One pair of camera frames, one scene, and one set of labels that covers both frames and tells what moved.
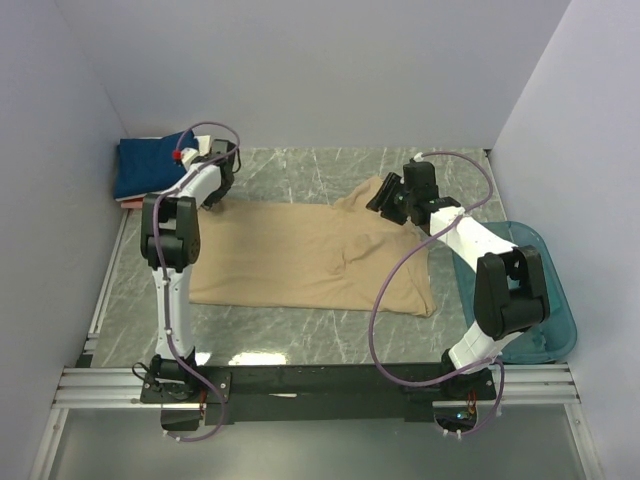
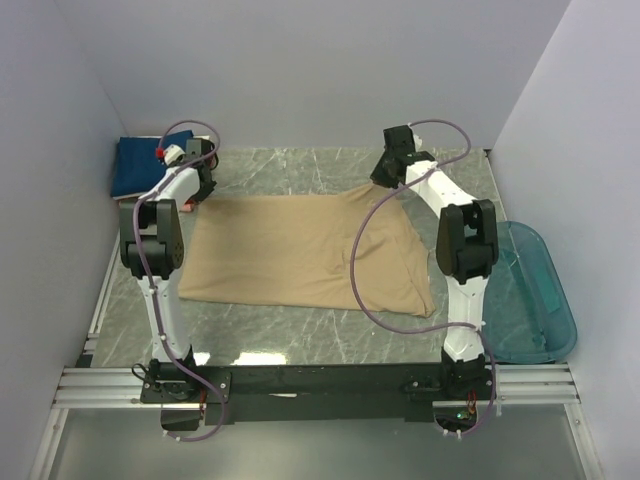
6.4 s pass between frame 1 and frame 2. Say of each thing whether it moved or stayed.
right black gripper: moved
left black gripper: moved
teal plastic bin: stayed
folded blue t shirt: stayed
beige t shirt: stayed
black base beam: stayed
